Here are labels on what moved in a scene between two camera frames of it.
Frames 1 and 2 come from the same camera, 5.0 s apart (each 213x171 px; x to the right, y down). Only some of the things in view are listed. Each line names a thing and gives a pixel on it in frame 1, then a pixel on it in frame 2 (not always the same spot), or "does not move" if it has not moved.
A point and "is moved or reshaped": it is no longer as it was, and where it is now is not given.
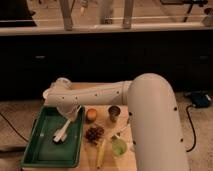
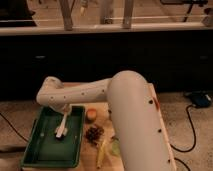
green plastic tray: x=42 y=152 does not move
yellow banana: x=100 y=154 does not move
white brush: x=61 y=133 is moved or reshaped
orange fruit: x=91 y=115 does not move
